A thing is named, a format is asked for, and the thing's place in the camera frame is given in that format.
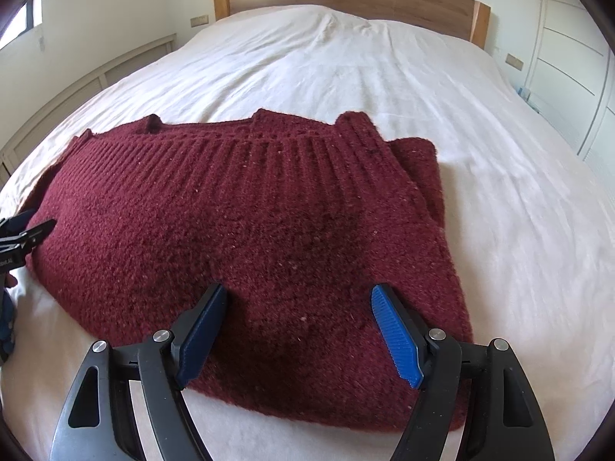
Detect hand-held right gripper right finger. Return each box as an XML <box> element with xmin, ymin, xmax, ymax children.
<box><xmin>370</xmin><ymin>284</ymin><xmax>555</xmax><ymax>461</ymax></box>

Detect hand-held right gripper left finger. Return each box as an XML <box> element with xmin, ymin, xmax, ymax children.
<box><xmin>50</xmin><ymin>282</ymin><xmax>228</xmax><ymax>461</ymax></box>

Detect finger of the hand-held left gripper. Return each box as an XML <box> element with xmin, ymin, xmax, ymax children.
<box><xmin>0</xmin><ymin>211</ymin><xmax>33</xmax><ymax>232</ymax></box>
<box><xmin>0</xmin><ymin>218</ymin><xmax>57</xmax><ymax>256</ymax></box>

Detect dark red knit sweater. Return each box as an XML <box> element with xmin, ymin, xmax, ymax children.
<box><xmin>25</xmin><ymin>109</ymin><xmax>476</xmax><ymax>435</ymax></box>

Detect person's left hand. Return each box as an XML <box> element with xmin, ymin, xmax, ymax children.
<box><xmin>0</xmin><ymin>273</ymin><xmax>17</xmax><ymax>363</ymax></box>

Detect bed with white sheet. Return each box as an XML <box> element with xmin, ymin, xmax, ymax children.
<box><xmin>0</xmin><ymin>4</ymin><xmax>615</xmax><ymax>461</ymax></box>

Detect window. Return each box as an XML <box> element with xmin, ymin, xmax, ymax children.
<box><xmin>0</xmin><ymin>0</ymin><xmax>44</xmax><ymax>51</ymax></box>

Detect white wardrobe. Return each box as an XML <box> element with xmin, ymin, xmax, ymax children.
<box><xmin>524</xmin><ymin>0</ymin><xmax>615</xmax><ymax>164</ymax></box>

